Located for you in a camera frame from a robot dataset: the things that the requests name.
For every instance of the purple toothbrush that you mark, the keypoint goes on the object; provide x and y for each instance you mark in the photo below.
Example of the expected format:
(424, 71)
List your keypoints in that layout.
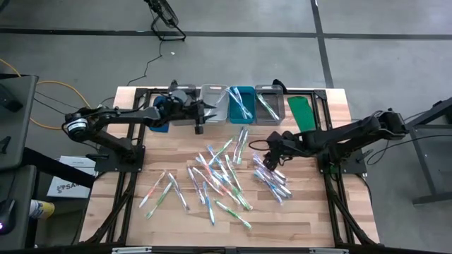
(196, 185)
(261, 163)
(238, 144)
(178, 191)
(219, 103)
(279, 185)
(279, 176)

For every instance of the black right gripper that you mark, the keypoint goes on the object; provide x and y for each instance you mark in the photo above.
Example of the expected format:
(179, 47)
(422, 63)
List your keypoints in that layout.
(282, 144)

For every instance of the black keyboard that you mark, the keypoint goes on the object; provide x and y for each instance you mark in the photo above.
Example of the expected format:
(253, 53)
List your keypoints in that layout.
(8, 100)

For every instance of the black computer mouse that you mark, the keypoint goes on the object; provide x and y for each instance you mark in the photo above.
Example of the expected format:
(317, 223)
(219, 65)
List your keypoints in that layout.
(7, 217)

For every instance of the black frame clamp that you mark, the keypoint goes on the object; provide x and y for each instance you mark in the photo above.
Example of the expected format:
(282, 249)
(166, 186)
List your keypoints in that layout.
(173, 84)
(279, 84)

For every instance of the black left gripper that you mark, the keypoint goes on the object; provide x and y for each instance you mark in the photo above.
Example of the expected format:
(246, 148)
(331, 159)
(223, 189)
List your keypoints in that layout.
(180, 107)

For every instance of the blue plastic bin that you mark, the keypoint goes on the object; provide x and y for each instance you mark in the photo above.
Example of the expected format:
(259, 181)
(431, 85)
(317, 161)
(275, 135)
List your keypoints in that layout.
(234, 118)

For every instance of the black diagonal beam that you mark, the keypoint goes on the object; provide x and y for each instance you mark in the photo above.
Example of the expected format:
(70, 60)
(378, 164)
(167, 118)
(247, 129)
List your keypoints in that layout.
(56, 167)

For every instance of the clear translucent plastic bin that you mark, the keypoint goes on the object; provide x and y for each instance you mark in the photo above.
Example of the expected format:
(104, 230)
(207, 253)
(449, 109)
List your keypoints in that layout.
(261, 118)

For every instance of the black floor fan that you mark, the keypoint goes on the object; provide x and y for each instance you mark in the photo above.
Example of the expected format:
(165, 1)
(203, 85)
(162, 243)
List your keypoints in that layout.
(166, 16)

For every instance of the green mat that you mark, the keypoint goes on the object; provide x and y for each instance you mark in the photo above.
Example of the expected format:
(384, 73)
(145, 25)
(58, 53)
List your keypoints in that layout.
(302, 113)

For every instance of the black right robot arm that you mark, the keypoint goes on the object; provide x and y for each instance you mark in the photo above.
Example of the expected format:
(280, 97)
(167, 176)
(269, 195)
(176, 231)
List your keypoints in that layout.
(353, 132)

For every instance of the grey side desk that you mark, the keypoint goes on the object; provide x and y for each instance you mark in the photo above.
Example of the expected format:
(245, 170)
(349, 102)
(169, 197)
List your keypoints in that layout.
(21, 134)
(17, 187)

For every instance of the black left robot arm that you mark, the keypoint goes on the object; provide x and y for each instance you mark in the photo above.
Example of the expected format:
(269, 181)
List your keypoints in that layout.
(116, 116)

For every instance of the silver aluminium bracket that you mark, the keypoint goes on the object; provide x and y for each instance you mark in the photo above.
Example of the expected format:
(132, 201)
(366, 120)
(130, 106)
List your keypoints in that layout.
(328, 251)
(130, 250)

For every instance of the blue plastic lid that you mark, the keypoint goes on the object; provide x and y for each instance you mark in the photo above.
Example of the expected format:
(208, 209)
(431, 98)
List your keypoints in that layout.
(159, 127)

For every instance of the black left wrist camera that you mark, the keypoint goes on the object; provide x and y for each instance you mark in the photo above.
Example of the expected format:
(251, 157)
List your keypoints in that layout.
(199, 130)

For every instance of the white cardboard box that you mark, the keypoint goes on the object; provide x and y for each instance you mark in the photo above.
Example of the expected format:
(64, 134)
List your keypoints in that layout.
(70, 190)

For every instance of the black desk frame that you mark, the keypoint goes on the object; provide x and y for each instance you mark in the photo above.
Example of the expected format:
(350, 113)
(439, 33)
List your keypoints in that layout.
(423, 169)

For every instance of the dark grey translucent bin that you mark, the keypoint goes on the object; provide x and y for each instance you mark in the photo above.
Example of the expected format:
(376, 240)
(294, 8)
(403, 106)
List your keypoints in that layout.
(183, 87)

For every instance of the blue toothbrush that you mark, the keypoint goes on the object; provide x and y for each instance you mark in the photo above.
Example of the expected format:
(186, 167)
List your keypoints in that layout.
(220, 177)
(270, 188)
(245, 109)
(209, 204)
(237, 102)
(215, 158)

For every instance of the yellow and white can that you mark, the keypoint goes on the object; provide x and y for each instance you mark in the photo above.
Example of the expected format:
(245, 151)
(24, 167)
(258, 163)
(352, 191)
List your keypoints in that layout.
(42, 210)

